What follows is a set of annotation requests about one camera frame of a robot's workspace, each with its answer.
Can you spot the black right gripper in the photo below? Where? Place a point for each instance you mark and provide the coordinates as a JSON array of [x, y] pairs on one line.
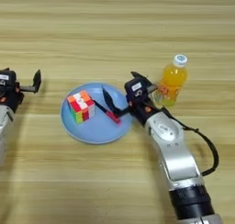
[[142, 109]]

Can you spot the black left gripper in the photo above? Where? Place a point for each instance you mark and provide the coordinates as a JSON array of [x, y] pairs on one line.
[[10, 97]]

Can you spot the red and black pen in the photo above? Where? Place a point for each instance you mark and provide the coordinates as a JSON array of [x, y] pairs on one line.
[[114, 117]]

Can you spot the multicoloured puzzle cube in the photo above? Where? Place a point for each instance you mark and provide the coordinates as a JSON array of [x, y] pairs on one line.
[[81, 106]]

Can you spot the round blue plate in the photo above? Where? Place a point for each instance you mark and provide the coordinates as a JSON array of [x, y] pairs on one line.
[[98, 129]]

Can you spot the orange juice bottle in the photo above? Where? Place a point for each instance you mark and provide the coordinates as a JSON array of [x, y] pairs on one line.
[[174, 77]]

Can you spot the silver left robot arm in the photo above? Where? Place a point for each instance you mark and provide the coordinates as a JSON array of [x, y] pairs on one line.
[[4, 126]]

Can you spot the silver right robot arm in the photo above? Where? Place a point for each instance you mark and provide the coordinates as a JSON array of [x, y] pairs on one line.
[[174, 148]]

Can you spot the right gripper white-labelled black box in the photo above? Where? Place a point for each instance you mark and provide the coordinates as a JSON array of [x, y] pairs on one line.
[[136, 88]]

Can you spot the gripper white-labelled black box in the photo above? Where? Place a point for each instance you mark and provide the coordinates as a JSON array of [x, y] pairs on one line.
[[6, 78], [136, 88]]

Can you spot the left gripper white-labelled black box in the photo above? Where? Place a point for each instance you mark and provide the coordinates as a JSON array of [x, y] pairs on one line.
[[6, 78]]

